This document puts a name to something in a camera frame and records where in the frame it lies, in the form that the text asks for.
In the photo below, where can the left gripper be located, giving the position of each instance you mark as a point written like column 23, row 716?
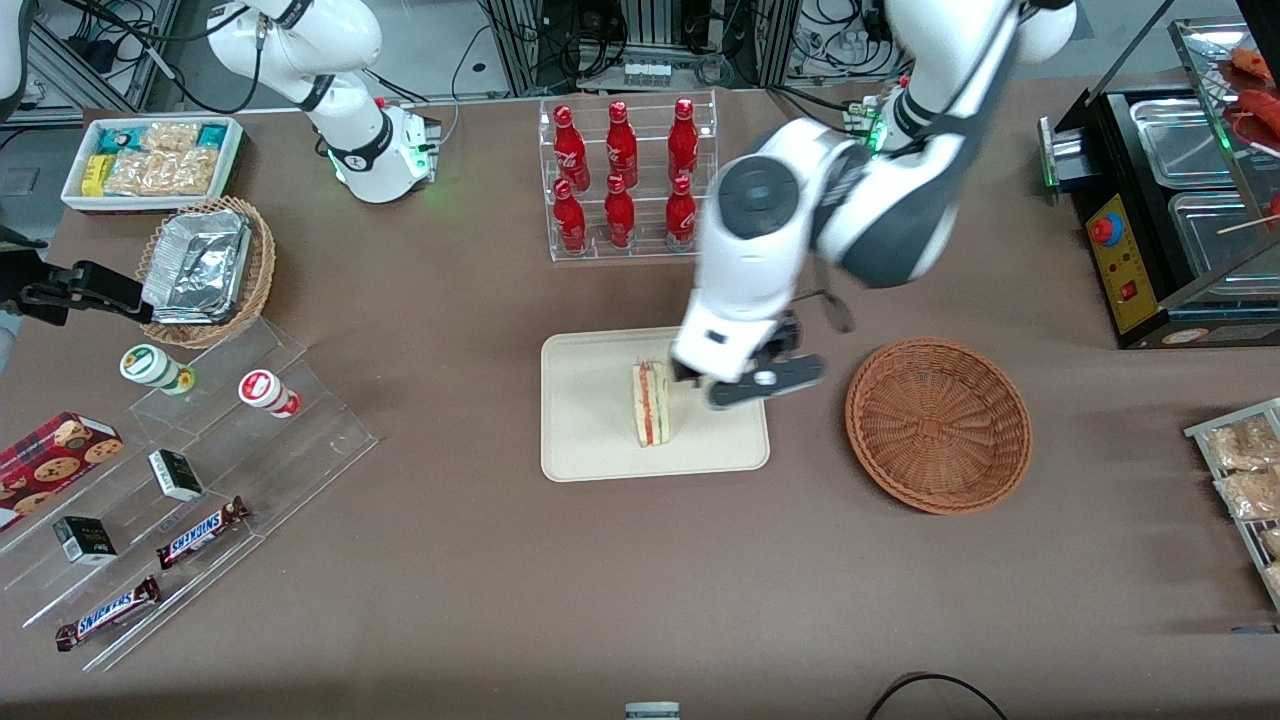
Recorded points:
column 779, row 341

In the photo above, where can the clear acrylic bottle rack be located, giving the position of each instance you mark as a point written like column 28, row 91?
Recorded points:
column 645, row 255

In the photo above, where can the small black box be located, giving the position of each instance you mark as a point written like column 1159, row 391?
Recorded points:
column 85, row 540
column 175, row 475

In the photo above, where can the stack of foil trays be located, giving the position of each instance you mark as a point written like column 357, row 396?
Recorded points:
column 195, row 265

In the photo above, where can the red cookie box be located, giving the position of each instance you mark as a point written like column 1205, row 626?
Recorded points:
column 45, row 465

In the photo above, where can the aluminium frame rack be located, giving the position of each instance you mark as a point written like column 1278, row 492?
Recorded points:
column 520, row 50

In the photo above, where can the triangle sandwich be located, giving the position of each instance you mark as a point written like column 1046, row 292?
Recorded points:
column 652, row 405

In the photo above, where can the green lid cup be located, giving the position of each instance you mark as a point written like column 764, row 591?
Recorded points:
column 150, row 366

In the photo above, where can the red cola bottle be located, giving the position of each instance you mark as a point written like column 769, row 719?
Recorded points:
column 680, row 218
column 571, row 150
column 570, row 222
column 683, row 145
column 619, row 218
column 622, row 148

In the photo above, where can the light wicker basket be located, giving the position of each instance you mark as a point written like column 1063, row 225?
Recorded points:
column 258, row 280

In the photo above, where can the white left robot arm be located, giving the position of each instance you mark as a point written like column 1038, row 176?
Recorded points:
column 900, row 220

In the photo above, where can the clear acrylic stepped display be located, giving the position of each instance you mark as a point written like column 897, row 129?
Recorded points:
column 280, row 450

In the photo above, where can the beige plastic tray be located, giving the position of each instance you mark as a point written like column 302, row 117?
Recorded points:
column 590, row 430

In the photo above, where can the brown round wicker basket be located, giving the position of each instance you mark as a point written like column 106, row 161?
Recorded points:
column 940, row 430

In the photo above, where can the yellow snack packet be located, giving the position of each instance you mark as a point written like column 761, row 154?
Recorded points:
column 95, row 175

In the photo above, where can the wooden skewer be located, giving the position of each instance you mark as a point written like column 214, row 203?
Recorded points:
column 1245, row 222

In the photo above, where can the small grey device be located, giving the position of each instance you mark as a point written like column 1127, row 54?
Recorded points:
column 652, row 711

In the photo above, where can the clear bag of crackers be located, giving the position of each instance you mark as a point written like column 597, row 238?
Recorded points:
column 1245, row 445
column 1272, row 542
column 1255, row 495
column 1273, row 580

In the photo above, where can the steel warmer pan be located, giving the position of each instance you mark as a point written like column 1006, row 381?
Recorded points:
column 1215, row 240
column 1180, row 140

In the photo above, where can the red lid cup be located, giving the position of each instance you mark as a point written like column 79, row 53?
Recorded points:
column 265, row 392

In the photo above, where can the white power strip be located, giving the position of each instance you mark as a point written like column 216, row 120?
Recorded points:
column 646, row 73

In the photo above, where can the black food warmer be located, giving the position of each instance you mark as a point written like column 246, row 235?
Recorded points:
column 1125, row 260

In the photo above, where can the white snack bin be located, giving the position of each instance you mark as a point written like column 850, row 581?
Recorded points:
column 75, row 200

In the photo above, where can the small rice cracker bag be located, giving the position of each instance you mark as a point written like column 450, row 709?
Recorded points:
column 170, row 136

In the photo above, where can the large rice cracker bag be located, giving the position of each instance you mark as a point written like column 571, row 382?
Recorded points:
column 160, row 172

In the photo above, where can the Snickers bar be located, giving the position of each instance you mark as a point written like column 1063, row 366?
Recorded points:
column 200, row 534
column 108, row 612

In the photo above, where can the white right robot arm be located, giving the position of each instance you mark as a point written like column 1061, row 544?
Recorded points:
column 350, row 150

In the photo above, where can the teal snack packet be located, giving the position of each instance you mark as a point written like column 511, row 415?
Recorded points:
column 118, row 140
column 212, row 135

